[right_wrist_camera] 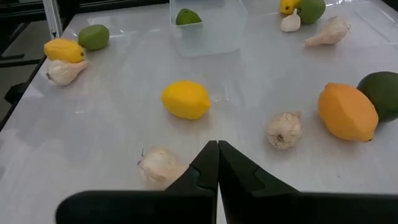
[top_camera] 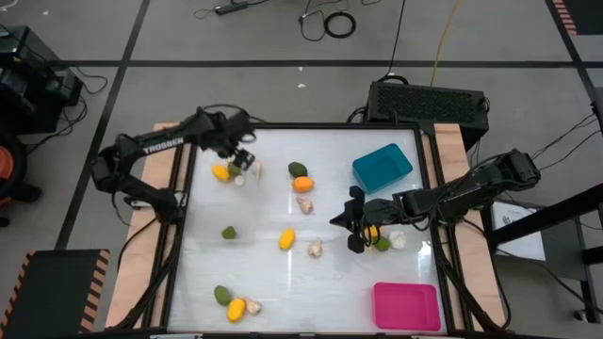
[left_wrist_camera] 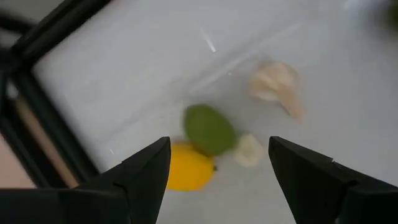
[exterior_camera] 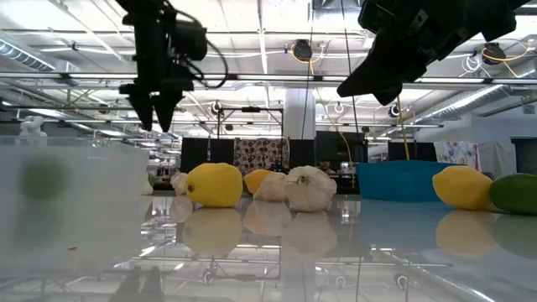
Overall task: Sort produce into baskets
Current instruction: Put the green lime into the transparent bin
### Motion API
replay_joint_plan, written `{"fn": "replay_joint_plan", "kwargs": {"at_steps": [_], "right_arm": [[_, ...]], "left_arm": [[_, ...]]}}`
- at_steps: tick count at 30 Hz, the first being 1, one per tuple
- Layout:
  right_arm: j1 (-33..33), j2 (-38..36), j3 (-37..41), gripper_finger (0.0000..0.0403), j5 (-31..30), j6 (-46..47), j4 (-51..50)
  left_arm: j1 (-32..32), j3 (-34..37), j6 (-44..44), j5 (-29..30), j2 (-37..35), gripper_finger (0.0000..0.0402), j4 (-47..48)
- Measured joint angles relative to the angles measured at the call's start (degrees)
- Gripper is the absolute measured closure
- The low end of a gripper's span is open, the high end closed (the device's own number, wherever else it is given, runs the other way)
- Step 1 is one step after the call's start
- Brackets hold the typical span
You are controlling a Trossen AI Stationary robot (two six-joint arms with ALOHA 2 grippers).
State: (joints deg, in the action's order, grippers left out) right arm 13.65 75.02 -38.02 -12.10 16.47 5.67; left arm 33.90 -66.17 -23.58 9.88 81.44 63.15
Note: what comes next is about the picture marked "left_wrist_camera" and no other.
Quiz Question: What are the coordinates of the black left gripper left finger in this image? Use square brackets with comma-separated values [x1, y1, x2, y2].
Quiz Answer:
[0, 136, 172, 224]

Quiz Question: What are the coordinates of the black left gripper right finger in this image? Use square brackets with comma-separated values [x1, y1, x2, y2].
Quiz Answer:
[268, 136, 398, 224]

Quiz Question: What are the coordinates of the yellow lemon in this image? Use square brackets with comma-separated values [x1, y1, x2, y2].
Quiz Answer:
[166, 141, 218, 192]

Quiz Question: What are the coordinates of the small garlic clove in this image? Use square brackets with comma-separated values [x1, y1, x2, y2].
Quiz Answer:
[233, 133, 267, 168]

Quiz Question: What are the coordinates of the oval green lime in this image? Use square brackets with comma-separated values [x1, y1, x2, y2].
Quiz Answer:
[183, 104, 239, 157]

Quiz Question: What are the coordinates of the garlic bulb with stem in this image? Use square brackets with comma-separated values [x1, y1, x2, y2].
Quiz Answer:
[248, 60, 307, 124]

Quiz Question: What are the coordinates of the black metal table frame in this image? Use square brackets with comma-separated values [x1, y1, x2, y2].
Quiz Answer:
[0, 0, 113, 189]

